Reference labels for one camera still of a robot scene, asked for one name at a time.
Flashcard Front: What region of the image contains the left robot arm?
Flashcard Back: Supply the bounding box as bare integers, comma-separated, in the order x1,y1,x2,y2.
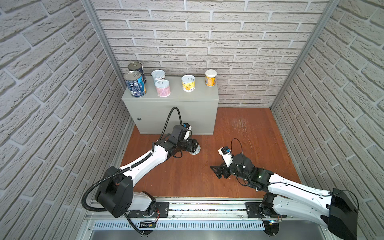
95,123,199,218

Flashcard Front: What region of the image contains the black corrugated cable conduit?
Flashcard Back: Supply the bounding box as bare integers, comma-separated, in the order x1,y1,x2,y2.
80,106,184,235

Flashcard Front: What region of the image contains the large blue can gold lid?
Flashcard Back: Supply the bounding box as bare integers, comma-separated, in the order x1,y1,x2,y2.
124,71,147,98

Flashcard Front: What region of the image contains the aluminium corner profile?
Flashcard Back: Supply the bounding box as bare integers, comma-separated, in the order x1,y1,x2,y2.
82,0,127,92
270,0,340,111

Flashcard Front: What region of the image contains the right camera black cable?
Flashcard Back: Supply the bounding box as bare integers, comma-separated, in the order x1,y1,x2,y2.
230,138,244,157

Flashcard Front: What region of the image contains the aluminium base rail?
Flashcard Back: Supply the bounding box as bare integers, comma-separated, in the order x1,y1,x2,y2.
78,198,312,239

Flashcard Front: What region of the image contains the aluminium corner profile right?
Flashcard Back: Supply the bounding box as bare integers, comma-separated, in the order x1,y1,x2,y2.
270,0,340,111

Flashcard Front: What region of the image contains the tall dark blue can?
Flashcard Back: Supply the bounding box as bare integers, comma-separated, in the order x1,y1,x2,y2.
128,62,147,83

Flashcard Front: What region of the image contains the grey metal cabinet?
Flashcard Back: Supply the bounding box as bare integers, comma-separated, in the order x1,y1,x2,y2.
121,75,220,135

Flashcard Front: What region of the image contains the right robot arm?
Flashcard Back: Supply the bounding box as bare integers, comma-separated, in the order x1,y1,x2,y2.
211,147,359,240

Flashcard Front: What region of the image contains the aluminium corner profile left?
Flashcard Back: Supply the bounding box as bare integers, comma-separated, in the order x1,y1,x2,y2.
82,0,127,92

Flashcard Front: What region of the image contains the yellow can with pull tab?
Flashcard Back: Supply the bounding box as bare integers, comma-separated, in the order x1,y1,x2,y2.
182,75,195,92

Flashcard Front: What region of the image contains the white can with pull tab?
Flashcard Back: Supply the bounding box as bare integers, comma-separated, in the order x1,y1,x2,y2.
155,80,171,98

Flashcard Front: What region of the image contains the white can with date stamp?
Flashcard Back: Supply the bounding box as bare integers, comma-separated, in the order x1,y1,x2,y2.
151,70,166,83

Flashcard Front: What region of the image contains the orange can with white lid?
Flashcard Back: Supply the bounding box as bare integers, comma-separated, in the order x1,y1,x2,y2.
205,69,217,87

